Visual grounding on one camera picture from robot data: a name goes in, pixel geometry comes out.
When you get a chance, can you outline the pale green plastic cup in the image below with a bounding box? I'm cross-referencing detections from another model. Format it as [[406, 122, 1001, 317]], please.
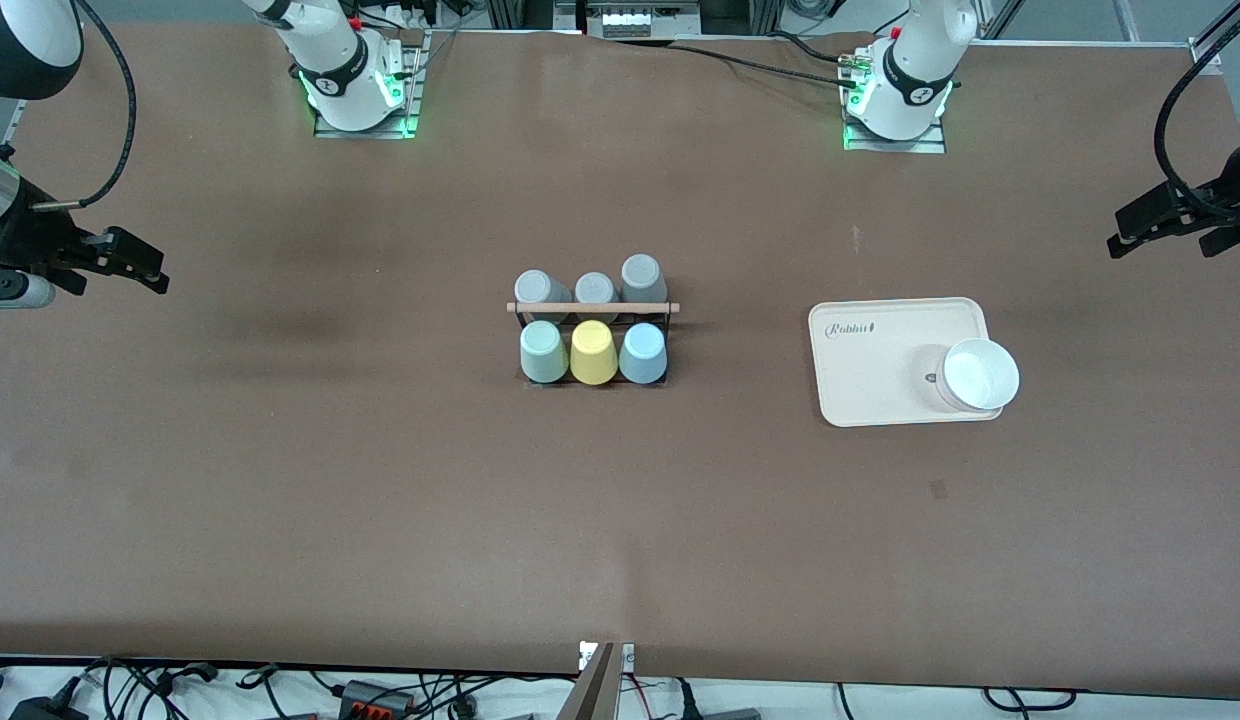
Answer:
[[520, 320, 571, 385]]

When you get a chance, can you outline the light blue plastic cup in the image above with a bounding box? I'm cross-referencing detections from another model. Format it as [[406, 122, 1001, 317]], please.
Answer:
[[617, 323, 669, 387]]

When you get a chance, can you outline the white bowl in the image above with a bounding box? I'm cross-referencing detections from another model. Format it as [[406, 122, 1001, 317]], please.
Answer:
[[935, 337, 1021, 414]]

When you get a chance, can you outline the cream rectangular tray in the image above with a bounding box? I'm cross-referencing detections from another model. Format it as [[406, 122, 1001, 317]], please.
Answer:
[[808, 296, 1006, 429]]

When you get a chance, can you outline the grey plastic cup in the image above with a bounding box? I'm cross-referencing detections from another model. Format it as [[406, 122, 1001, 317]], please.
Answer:
[[620, 254, 669, 306], [514, 270, 573, 323], [574, 272, 621, 321]]

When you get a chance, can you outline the black power adapter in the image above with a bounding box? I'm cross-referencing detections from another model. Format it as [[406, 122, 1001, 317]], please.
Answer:
[[10, 697, 91, 720]]

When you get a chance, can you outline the yellow plastic cup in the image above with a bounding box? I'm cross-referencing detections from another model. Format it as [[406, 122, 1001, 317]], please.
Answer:
[[569, 319, 619, 386]]

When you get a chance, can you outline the black orange connector box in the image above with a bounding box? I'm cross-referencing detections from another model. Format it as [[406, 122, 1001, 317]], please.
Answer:
[[338, 680, 418, 720]]

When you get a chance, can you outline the white power strip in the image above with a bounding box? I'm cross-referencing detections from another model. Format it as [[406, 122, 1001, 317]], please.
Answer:
[[587, 5, 671, 39]]

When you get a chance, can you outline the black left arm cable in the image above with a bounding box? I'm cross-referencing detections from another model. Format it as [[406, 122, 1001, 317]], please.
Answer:
[[1154, 0, 1240, 216]]

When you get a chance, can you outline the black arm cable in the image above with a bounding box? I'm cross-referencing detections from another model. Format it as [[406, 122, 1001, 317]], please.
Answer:
[[1154, 0, 1240, 216], [30, 0, 139, 211]]

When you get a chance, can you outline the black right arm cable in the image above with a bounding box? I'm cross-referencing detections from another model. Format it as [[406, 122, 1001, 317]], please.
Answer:
[[30, 0, 139, 211]]

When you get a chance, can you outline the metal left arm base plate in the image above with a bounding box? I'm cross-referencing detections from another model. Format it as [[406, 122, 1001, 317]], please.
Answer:
[[842, 40, 948, 154]]

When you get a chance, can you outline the black power cable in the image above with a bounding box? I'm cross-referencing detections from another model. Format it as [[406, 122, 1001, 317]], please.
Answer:
[[770, 32, 866, 66], [670, 42, 861, 89]]

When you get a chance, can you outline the black wire cup rack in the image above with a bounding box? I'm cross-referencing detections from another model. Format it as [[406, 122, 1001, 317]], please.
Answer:
[[507, 298, 681, 388]]

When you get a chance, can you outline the grey camera mount bar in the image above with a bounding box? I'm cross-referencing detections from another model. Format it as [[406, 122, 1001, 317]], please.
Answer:
[[555, 643, 618, 720]]

